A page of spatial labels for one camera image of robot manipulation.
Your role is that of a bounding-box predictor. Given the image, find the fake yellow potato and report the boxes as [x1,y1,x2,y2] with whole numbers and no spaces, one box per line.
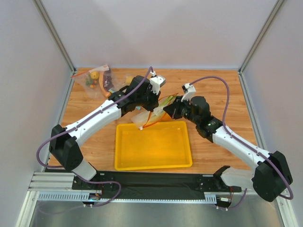
[125,75,134,85]

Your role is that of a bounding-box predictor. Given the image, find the fake small cherry tomatoes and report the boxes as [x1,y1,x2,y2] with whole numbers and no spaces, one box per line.
[86,77,98,89]

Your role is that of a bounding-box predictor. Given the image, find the fake purple sweet potato slice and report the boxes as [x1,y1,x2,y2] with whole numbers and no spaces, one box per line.
[99,69,114,97]

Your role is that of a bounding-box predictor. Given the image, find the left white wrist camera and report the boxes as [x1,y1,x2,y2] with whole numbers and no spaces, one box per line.
[149,71,166,95]

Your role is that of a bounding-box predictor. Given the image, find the yellow plastic tray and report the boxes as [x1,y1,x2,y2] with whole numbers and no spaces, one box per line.
[115,121,193,171]

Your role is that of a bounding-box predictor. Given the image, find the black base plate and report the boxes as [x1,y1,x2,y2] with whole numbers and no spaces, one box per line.
[71,169,242,201]

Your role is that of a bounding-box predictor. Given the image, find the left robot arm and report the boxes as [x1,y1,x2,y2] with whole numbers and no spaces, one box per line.
[49,76,166,181]

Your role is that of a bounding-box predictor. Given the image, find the purple cable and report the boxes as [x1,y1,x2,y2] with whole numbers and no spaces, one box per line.
[35,66,154,215]
[189,75,294,211]

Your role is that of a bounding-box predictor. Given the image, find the fake green celery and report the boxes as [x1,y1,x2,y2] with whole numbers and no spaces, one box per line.
[151,93,177,118]

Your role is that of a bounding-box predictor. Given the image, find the aluminium frame rail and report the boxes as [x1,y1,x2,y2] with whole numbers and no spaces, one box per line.
[14,171,299,227]

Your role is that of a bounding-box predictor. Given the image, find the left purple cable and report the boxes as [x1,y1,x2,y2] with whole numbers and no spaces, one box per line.
[35,66,154,215]

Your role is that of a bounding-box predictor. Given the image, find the blue-zip clear bag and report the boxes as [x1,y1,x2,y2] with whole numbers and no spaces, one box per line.
[107,74,143,111]

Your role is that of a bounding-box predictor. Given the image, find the red-zip clear bag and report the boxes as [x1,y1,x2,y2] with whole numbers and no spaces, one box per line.
[72,65,120,99]
[131,93,178,130]

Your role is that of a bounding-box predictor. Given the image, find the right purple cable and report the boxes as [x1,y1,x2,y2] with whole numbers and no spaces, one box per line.
[189,75,294,211]

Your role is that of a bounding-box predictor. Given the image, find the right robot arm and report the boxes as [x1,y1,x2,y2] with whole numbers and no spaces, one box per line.
[163,96,294,202]

